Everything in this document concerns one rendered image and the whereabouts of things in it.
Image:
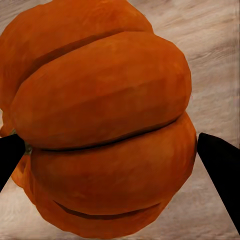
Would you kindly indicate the pumpkin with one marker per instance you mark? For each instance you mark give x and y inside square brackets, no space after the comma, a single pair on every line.
[100,102]
[17,176]

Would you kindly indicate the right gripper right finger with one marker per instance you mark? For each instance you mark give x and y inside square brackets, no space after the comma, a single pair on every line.
[222,162]

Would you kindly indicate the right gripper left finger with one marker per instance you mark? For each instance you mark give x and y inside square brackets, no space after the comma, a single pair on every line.
[12,148]

